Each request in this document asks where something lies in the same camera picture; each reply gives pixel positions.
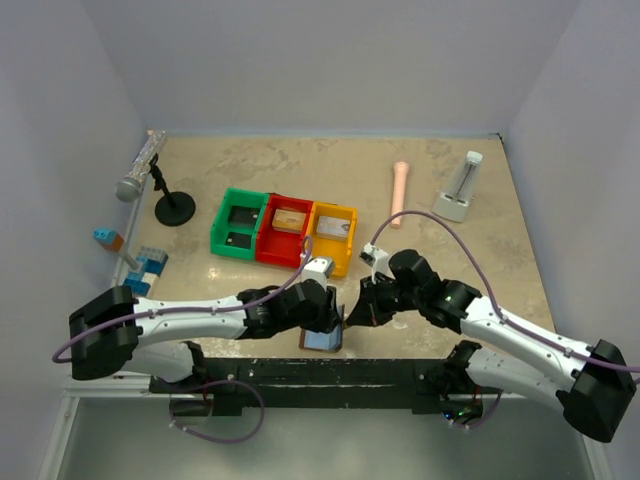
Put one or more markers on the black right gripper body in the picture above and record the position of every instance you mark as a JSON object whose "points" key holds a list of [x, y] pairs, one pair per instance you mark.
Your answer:
{"points": [[375, 301]]}

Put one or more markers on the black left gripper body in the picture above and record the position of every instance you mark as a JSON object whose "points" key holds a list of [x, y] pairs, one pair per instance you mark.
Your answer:
{"points": [[329, 307]]}

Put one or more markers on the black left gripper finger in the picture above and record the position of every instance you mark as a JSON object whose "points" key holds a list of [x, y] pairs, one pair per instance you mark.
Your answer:
{"points": [[333, 308], [326, 324]]}

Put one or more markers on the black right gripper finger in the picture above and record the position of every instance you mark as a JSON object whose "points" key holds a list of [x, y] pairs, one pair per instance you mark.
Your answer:
{"points": [[367, 290], [364, 313]]}

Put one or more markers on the brown leather card holder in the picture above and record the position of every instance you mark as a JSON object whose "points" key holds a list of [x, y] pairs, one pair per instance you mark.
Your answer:
{"points": [[324, 342]]}

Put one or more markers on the black credit card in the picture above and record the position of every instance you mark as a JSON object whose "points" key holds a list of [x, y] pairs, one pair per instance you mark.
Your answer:
{"points": [[239, 240]]}

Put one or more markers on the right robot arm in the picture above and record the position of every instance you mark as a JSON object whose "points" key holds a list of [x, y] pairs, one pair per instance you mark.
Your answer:
{"points": [[590, 385]]}

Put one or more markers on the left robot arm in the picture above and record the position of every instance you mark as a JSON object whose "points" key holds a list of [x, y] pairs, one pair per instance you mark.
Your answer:
{"points": [[119, 332]]}

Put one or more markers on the orange card stack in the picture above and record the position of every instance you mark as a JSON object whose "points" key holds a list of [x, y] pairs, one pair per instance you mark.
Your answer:
{"points": [[288, 221]]}

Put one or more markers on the black card stack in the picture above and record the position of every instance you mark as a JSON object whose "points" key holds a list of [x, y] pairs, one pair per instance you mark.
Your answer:
{"points": [[243, 217]]}

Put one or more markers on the red plastic bin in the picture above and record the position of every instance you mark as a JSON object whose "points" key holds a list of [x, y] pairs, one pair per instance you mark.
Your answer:
{"points": [[280, 248]]}

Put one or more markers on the yellow plastic bin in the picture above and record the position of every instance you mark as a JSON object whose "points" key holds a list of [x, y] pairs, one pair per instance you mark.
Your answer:
{"points": [[339, 251]]}

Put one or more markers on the green plastic bin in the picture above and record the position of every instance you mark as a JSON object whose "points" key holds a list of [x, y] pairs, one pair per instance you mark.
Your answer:
{"points": [[235, 228]]}

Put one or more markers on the pink flashlight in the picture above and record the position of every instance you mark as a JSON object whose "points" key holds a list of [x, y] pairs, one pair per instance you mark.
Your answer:
{"points": [[401, 170]]}

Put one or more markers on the blue white brick stack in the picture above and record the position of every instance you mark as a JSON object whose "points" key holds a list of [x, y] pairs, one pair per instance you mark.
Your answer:
{"points": [[153, 262]]}

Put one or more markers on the black microphone stand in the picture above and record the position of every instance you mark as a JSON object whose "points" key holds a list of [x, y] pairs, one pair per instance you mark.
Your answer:
{"points": [[173, 208]]}

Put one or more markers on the blue orange brick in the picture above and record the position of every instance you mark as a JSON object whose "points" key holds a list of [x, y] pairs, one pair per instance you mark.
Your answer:
{"points": [[109, 239]]}

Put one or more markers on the silver glitter microphone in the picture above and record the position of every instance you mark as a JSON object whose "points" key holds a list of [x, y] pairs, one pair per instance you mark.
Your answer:
{"points": [[130, 187]]}

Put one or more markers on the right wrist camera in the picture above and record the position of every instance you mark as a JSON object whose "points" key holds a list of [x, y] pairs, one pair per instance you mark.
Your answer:
{"points": [[376, 259]]}

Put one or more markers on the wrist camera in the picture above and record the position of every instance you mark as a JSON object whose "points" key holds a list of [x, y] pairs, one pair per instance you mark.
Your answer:
{"points": [[318, 269], [376, 259]]}

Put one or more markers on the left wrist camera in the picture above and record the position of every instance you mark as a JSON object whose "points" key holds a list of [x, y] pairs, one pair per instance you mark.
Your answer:
{"points": [[318, 269]]}

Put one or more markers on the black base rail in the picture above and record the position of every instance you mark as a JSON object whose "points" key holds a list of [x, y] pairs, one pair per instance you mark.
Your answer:
{"points": [[417, 385]]}

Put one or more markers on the grey toy hammer handle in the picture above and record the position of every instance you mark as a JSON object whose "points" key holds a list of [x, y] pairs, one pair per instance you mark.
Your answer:
{"points": [[129, 260]]}

